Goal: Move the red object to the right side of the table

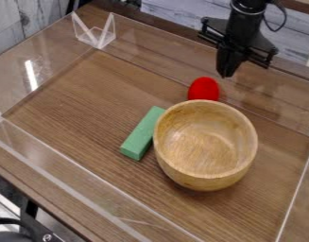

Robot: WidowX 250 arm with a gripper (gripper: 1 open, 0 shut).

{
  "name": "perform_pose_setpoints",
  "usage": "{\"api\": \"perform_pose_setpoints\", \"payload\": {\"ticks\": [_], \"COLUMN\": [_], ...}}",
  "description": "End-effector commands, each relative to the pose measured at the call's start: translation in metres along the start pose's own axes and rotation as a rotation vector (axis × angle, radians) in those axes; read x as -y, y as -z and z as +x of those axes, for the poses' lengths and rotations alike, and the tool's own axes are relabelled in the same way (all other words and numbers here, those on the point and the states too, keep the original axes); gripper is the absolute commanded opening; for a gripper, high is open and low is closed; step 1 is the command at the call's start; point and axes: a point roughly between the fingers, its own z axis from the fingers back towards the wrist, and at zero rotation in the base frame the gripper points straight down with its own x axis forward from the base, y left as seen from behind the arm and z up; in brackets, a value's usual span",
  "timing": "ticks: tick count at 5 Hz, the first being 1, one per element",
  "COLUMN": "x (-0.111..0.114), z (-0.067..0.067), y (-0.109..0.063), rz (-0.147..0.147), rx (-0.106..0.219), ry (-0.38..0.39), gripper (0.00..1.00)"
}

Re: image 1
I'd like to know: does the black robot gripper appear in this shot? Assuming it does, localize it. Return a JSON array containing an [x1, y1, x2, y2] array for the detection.
[[198, 17, 278, 78]]

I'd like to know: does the red plush strawberry toy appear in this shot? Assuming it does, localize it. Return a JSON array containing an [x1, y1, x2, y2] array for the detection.
[[186, 77, 219, 101]]

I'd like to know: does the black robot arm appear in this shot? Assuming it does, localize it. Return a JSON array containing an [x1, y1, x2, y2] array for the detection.
[[198, 0, 287, 78]]

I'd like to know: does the light wooden bowl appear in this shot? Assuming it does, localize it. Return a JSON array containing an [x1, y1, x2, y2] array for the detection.
[[153, 100, 258, 191]]

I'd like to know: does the green rectangular block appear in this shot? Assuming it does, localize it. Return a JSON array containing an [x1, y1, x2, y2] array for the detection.
[[119, 106, 165, 161]]

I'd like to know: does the clear acrylic corner bracket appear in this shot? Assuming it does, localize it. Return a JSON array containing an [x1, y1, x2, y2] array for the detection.
[[70, 12, 115, 49]]

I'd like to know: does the black table leg frame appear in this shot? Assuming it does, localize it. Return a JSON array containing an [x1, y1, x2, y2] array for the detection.
[[19, 199, 65, 242]]

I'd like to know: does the black cable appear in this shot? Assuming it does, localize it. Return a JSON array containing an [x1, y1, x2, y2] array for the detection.
[[0, 216, 27, 242]]

